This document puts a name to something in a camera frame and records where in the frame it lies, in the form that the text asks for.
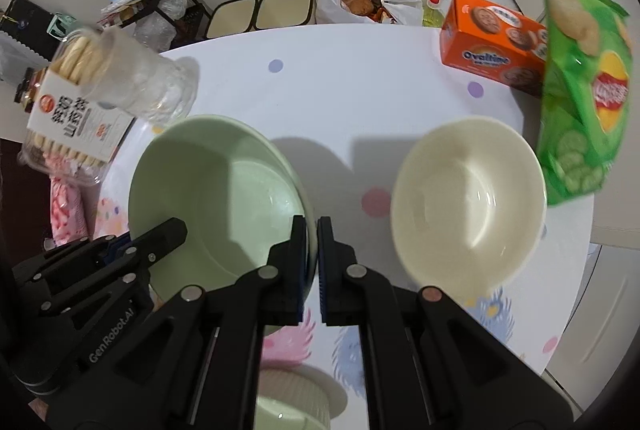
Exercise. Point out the green white carton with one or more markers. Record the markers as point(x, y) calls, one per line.
point(61, 23)

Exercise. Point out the red cap oil bottle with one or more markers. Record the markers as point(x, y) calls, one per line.
point(436, 9)

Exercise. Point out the translucent white bag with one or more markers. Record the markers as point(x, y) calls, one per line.
point(20, 54)

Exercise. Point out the large pink snack bag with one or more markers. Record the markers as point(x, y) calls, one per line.
point(67, 210)

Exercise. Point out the green potato chips bag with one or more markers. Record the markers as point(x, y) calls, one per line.
point(575, 134)

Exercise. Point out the black-rimmed double tray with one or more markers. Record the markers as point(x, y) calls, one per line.
point(285, 9)

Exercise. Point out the clear glass cup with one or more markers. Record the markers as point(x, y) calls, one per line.
point(145, 74)

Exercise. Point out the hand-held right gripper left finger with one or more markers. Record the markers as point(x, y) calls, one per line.
point(300, 260)

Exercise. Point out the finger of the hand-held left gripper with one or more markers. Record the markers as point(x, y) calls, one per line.
point(165, 232)
point(125, 267)

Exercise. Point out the cream container black rim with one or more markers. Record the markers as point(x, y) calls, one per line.
point(232, 19)

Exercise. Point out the round biscuit pack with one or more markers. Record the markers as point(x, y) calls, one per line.
point(70, 119)

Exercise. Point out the black gift bag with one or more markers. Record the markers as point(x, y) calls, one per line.
point(25, 12)

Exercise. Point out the green ribbed bowl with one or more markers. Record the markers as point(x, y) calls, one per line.
point(300, 405)
point(215, 190)

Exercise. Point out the orange cookie box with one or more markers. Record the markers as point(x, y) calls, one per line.
point(480, 54)

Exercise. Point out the dark drink bottle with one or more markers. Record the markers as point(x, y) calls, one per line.
point(30, 89)

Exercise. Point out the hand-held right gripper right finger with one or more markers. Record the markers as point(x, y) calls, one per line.
point(324, 260)

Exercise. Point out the cream ceramic bowl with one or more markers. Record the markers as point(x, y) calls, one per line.
point(465, 210)

